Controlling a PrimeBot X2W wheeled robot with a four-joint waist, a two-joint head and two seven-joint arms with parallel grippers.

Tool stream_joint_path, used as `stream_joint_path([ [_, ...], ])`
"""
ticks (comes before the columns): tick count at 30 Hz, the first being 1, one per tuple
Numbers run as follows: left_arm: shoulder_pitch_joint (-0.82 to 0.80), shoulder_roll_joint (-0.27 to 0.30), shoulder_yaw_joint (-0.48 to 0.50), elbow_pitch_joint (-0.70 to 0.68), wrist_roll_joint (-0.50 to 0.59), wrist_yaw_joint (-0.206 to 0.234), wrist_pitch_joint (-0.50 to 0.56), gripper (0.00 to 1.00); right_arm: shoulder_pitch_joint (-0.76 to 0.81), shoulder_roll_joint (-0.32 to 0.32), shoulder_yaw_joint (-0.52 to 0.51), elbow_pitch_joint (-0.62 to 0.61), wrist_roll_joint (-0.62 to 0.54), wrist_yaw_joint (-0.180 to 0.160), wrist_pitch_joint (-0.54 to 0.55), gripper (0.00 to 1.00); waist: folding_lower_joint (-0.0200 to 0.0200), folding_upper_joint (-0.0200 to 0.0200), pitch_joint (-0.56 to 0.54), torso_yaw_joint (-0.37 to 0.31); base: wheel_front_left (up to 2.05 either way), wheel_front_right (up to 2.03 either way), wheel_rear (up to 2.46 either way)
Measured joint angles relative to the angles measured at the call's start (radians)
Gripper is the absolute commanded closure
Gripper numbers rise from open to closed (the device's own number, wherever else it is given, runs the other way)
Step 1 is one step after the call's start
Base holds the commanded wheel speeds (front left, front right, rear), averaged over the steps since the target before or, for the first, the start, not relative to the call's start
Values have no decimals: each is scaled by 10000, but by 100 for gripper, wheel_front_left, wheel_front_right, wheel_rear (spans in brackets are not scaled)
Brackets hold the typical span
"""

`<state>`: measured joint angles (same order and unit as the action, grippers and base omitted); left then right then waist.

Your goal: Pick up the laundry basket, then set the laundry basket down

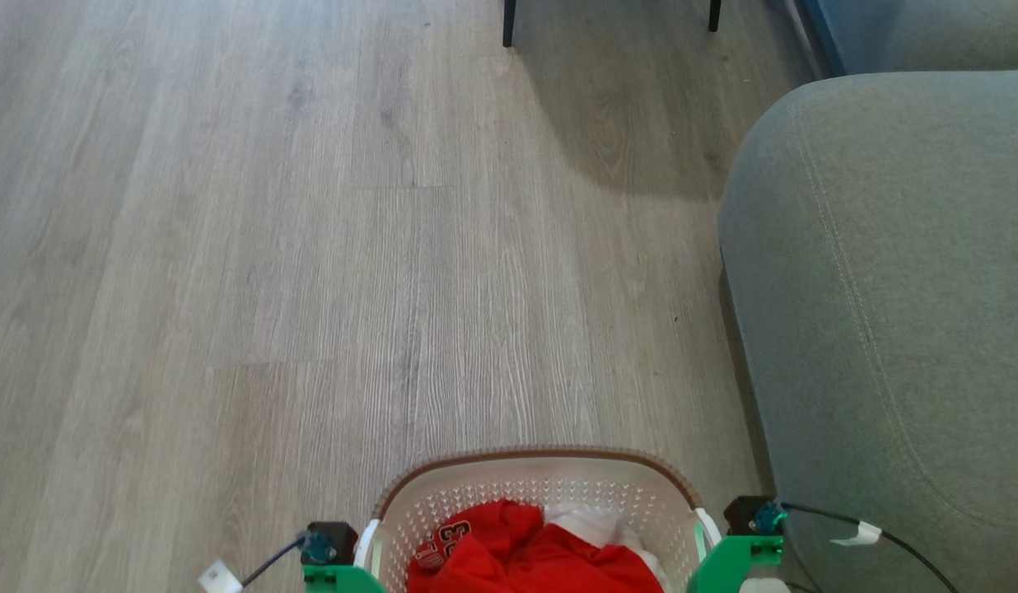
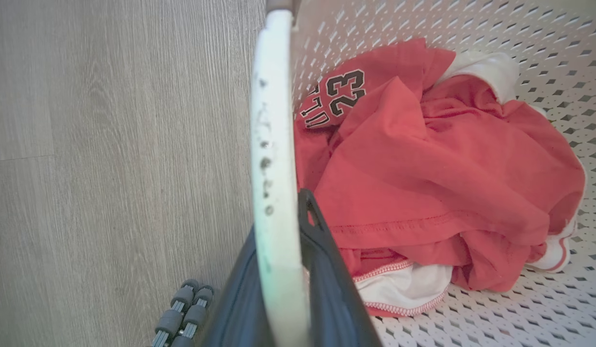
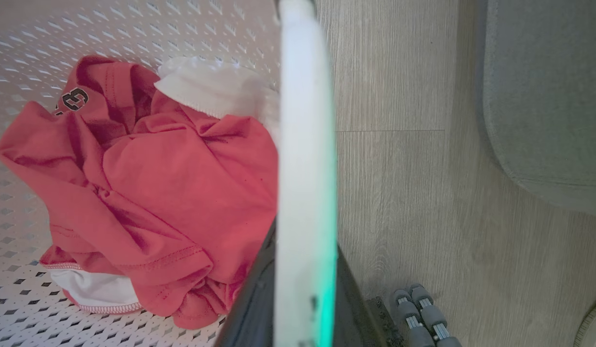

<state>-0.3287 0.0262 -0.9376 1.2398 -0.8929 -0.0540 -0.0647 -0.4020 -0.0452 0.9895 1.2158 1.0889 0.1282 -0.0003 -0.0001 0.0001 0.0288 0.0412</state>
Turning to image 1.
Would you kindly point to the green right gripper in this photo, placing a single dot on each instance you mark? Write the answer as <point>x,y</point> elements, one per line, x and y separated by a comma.
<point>727,560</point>

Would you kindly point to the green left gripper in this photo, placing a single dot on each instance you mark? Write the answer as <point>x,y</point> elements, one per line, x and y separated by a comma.
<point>336,579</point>

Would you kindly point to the beige laundry basket brown rim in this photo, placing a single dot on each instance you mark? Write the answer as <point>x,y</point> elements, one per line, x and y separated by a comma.
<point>476,494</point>

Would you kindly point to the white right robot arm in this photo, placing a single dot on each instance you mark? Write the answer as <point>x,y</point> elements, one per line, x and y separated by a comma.
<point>764,585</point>

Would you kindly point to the white garment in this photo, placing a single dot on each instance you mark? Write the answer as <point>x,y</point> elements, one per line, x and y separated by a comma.
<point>587,520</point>

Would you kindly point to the red jersey white number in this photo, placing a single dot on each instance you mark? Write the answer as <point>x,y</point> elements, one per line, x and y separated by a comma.
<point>509,560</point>

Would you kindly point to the grey fabric sofa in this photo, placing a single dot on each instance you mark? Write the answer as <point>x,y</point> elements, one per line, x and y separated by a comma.
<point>904,313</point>

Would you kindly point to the black furniture leg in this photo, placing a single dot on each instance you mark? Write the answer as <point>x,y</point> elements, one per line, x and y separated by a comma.
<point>509,23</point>
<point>714,15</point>

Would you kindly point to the blue-grey sofa cushion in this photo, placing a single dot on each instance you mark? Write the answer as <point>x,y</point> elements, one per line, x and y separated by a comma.
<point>929,33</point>

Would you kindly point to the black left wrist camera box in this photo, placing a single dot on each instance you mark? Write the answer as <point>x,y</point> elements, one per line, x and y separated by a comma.
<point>334,539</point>

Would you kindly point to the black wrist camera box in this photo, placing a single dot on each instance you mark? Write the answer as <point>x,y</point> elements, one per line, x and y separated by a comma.
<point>334,539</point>
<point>748,515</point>

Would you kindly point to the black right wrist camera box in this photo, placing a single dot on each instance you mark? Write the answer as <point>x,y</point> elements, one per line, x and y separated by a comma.
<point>748,515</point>

